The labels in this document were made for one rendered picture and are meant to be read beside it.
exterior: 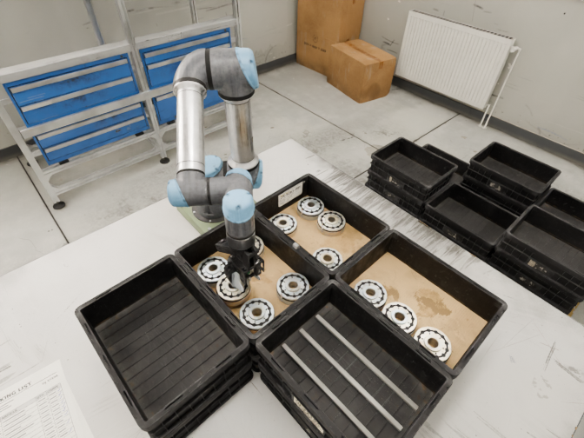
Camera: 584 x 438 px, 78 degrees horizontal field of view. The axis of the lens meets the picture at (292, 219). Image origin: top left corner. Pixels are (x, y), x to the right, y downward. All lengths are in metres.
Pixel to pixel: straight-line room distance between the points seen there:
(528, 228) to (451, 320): 1.08
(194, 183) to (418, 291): 0.76
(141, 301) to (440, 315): 0.91
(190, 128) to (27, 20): 2.56
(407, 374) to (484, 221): 1.36
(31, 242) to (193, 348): 1.95
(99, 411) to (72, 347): 0.24
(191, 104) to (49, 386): 0.91
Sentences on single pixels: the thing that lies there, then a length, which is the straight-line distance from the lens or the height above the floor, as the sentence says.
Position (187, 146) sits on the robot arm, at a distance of 1.01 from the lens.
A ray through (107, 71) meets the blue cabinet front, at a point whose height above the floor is 0.80.
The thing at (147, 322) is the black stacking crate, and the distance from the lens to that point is 1.18.
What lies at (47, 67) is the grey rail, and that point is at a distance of 2.65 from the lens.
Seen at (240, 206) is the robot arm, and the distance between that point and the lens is 0.85.
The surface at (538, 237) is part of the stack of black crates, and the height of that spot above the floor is 0.49.
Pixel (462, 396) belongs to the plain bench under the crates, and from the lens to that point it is 1.27.
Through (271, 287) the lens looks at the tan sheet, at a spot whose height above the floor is 0.83.
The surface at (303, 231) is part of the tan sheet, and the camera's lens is 1.32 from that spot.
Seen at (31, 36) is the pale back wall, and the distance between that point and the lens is 3.51.
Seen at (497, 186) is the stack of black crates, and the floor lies 0.52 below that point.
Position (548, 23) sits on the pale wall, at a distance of 3.73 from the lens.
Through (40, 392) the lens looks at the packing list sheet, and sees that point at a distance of 1.36.
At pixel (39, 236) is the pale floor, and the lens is 2.90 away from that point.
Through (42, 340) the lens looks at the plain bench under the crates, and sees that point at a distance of 1.45.
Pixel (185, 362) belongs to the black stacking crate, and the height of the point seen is 0.83.
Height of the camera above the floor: 1.80
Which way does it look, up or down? 45 degrees down
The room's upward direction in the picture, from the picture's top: 2 degrees clockwise
